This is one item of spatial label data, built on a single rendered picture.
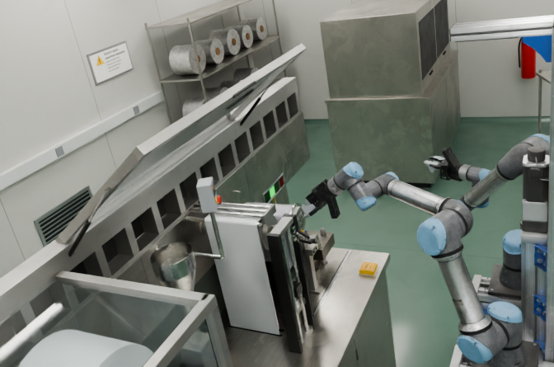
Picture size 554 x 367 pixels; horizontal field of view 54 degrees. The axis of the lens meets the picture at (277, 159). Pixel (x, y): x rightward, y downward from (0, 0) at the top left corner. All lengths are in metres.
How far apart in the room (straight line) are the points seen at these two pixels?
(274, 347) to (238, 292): 0.26
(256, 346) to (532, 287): 1.11
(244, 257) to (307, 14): 5.14
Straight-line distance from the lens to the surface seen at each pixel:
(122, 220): 1.98
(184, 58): 5.50
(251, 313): 2.37
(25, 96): 4.68
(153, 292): 1.54
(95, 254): 1.91
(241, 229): 2.13
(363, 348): 2.60
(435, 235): 1.93
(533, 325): 2.47
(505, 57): 6.62
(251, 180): 2.70
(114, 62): 5.34
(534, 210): 2.21
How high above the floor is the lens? 2.42
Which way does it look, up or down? 22 degrees down
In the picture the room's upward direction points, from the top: 10 degrees counter-clockwise
